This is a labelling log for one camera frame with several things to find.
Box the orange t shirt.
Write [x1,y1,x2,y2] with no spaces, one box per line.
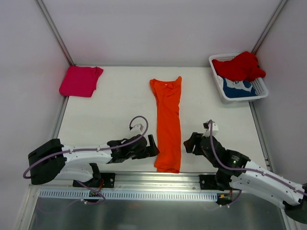
[150,76,182,173]

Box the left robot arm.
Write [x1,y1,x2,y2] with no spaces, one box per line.
[24,134,159,187]

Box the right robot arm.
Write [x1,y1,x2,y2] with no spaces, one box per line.
[184,132,307,224]

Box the blue white t shirt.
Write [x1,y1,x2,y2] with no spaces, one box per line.
[218,76,256,98]

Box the white plastic basket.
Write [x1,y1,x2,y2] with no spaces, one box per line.
[209,53,269,104]

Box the red t shirt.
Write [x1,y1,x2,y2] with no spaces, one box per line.
[212,51,266,82]

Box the folded pink t shirt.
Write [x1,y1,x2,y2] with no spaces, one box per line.
[59,66,104,98]

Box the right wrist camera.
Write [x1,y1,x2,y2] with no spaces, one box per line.
[203,121,219,137]

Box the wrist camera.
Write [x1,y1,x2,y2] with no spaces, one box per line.
[130,124,144,137]
[203,121,219,137]

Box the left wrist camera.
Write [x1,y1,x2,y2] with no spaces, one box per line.
[130,124,144,137]

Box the aluminium mounting rail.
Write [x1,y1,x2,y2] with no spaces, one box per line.
[30,167,214,192]

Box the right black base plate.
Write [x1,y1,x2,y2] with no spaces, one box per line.
[199,174,220,190]

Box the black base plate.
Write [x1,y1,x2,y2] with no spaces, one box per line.
[82,172,116,189]
[199,174,220,190]

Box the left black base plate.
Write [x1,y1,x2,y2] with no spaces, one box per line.
[82,172,116,189]

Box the white slotted cable duct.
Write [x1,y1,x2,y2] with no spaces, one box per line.
[39,189,218,202]

